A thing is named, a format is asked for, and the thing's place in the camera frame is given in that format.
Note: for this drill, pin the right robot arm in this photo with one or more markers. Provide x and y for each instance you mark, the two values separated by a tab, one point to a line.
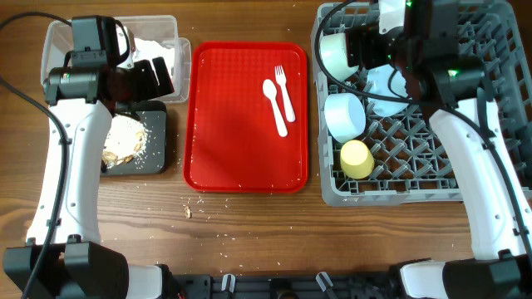
420	39

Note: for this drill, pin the clear plastic waste bin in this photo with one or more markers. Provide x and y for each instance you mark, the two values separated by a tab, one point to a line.
150	37

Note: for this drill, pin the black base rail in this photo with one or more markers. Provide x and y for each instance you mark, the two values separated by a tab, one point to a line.
229	286

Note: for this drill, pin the white napkin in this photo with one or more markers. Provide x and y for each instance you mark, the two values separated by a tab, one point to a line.
148	50

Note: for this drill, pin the red serving tray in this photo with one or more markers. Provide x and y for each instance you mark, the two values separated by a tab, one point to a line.
232	143

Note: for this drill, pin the light blue bowl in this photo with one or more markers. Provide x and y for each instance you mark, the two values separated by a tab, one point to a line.
345	116

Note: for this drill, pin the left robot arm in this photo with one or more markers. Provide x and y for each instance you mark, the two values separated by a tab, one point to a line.
63	256

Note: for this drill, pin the yellow plastic cup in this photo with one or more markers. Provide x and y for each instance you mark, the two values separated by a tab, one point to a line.
356	160

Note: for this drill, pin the brown food scraps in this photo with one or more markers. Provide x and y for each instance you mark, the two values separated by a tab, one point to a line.
122	148

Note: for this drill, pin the white plastic spoon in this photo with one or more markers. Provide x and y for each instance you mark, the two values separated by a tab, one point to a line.
270	91

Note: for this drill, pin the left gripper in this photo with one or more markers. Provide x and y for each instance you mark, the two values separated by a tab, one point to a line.
150	87

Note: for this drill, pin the white plastic fork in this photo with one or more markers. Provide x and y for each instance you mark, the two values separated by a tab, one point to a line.
281	80

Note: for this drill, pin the white rice pile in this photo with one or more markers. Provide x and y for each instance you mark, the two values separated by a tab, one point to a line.
122	124

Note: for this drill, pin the grey dishwasher rack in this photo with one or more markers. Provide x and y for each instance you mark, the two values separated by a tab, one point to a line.
411	165

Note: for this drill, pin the food scrap on table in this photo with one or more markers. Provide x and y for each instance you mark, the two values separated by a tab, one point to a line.
188	212

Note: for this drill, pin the black waste tray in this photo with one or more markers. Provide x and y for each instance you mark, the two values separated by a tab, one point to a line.
153	114

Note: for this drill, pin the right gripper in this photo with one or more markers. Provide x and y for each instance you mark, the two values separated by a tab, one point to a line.
369	39

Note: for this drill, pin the pale green bowl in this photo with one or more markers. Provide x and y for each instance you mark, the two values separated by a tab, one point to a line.
333	50

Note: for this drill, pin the light blue plate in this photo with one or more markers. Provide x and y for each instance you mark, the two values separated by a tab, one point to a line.
378	78

